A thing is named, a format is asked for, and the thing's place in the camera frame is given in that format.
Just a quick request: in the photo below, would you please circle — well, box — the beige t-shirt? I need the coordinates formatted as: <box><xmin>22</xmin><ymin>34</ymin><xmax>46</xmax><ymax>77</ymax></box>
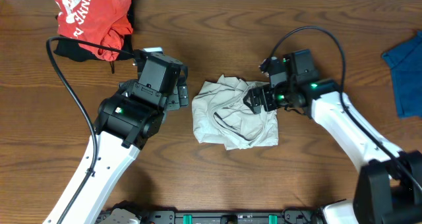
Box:
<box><xmin>192</xmin><ymin>75</ymin><xmax>279</xmax><ymax>150</ymax></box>

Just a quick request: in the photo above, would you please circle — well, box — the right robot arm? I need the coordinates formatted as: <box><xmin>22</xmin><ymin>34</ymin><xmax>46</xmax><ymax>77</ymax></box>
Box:
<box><xmin>243</xmin><ymin>55</ymin><xmax>421</xmax><ymax>224</ymax></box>

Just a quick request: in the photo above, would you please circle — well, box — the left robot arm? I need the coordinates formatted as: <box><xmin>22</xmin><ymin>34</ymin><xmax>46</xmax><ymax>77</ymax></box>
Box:
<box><xmin>45</xmin><ymin>72</ymin><xmax>189</xmax><ymax>223</ymax></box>

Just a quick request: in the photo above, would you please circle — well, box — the red printed t-shirt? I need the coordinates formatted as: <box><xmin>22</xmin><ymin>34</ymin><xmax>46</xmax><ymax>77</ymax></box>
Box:
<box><xmin>55</xmin><ymin>0</ymin><xmax>133</xmax><ymax>61</ymax></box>

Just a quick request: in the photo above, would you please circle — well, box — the black folded garment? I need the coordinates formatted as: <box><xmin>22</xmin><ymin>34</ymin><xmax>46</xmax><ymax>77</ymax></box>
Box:
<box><xmin>54</xmin><ymin>0</ymin><xmax>135</xmax><ymax>64</ymax></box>

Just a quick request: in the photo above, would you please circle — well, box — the blue t-shirt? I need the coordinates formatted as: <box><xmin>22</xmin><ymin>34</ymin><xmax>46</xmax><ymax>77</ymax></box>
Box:
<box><xmin>382</xmin><ymin>30</ymin><xmax>421</xmax><ymax>119</ymax></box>

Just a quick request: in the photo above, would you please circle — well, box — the right black cable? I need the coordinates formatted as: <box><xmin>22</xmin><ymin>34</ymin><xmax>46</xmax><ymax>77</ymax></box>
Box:
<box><xmin>268</xmin><ymin>26</ymin><xmax>422</xmax><ymax>192</ymax></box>

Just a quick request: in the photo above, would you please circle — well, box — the black cable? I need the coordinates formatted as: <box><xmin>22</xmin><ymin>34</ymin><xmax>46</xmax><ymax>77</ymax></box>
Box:
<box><xmin>268</xmin><ymin>26</ymin><xmax>422</xmax><ymax>192</ymax></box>
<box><xmin>45</xmin><ymin>36</ymin><xmax>136</xmax><ymax>224</ymax></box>

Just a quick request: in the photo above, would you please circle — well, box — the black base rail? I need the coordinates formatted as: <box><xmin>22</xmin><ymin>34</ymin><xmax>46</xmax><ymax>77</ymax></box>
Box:
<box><xmin>95</xmin><ymin>200</ymin><xmax>326</xmax><ymax>224</ymax></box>

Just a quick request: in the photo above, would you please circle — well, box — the left black cable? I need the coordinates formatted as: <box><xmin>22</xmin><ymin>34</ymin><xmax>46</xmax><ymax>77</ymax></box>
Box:
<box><xmin>45</xmin><ymin>36</ymin><xmax>136</xmax><ymax>224</ymax></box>

